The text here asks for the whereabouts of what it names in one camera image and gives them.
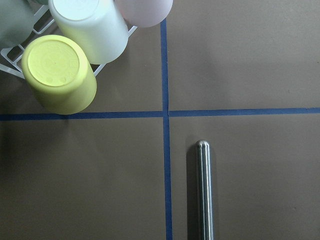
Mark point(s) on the steel muddler rod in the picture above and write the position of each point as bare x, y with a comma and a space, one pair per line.
205, 188

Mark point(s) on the pink cup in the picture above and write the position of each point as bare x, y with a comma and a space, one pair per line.
144, 13

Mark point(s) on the white cup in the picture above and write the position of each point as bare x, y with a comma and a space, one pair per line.
96, 26

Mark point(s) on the yellow cup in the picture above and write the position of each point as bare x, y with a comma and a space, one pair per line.
59, 74

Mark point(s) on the white cup rack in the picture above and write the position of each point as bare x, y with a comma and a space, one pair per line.
10, 58

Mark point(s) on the green cup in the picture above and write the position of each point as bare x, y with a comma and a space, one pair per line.
16, 22

